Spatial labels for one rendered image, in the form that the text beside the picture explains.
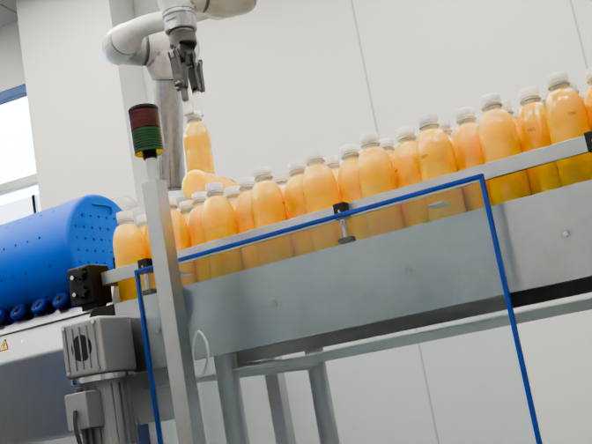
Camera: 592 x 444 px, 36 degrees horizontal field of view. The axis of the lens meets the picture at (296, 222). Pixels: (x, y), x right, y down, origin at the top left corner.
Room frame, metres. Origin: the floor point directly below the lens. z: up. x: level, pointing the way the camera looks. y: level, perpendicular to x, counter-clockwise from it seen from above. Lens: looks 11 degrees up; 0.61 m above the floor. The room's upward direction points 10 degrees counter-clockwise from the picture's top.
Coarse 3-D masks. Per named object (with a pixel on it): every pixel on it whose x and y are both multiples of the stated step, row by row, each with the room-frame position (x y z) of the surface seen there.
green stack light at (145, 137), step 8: (144, 128) 1.79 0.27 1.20; (152, 128) 1.80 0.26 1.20; (160, 128) 1.82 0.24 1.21; (136, 136) 1.80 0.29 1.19; (144, 136) 1.79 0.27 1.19; (152, 136) 1.80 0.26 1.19; (160, 136) 1.81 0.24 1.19; (136, 144) 1.80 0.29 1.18; (144, 144) 1.79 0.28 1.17; (152, 144) 1.80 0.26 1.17; (160, 144) 1.81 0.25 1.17; (136, 152) 1.81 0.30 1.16; (144, 152) 1.82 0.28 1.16; (160, 152) 1.84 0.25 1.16
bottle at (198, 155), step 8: (192, 120) 2.33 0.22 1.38; (200, 120) 2.34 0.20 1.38; (192, 128) 2.32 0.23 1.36; (200, 128) 2.32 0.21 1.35; (184, 136) 2.33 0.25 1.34; (192, 136) 2.31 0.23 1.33; (200, 136) 2.31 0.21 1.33; (208, 136) 2.33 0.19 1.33; (184, 144) 2.33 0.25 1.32; (192, 144) 2.31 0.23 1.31; (200, 144) 2.31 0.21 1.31; (208, 144) 2.33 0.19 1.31; (184, 152) 2.34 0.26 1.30; (192, 152) 2.31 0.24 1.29; (200, 152) 2.31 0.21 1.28; (208, 152) 2.33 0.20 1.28; (192, 160) 2.32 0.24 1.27; (200, 160) 2.31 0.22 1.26; (208, 160) 2.32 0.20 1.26; (192, 168) 2.32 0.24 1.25; (200, 168) 2.31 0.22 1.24; (208, 168) 2.32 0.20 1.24
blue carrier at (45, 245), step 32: (32, 224) 2.31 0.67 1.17; (64, 224) 2.24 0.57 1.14; (96, 224) 2.33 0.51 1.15; (0, 256) 2.34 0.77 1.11; (32, 256) 2.29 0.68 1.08; (64, 256) 2.24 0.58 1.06; (96, 256) 2.31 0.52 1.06; (0, 288) 2.36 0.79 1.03; (32, 288) 2.33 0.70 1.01; (64, 288) 2.30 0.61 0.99
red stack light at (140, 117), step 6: (138, 108) 1.80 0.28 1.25; (144, 108) 1.80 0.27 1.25; (150, 108) 1.80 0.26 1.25; (156, 108) 1.82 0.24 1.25; (132, 114) 1.80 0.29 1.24; (138, 114) 1.80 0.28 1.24; (144, 114) 1.80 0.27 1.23; (150, 114) 1.80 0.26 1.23; (156, 114) 1.81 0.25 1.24; (132, 120) 1.80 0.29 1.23; (138, 120) 1.80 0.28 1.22; (144, 120) 1.79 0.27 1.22; (150, 120) 1.80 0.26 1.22; (156, 120) 1.81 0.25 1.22; (132, 126) 1.81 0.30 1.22; (138, 126) 1.80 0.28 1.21; (144, 126) 1.80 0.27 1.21
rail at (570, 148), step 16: (560, 144) 1.60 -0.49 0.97; (576, 144) 1.58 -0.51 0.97; (496, 160) 1.65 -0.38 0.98; (512, 160) 1.64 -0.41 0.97; (528, 160) 1.63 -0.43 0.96; (544, 160) 1.61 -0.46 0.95; (448, 176) 1.70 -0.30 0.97; (464, 176) 1.68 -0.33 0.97; (496, 176) 1.65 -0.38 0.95; (384, 192) 1.76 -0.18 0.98; (400, 192) 1.74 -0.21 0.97; (352, 208) 1.79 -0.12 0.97; (272, 224) 1.88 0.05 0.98; (288, 224) 1.86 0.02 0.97; (224, 240) 1.94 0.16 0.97; (112, 272) 2.08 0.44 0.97; (128, 272) 2.06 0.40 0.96
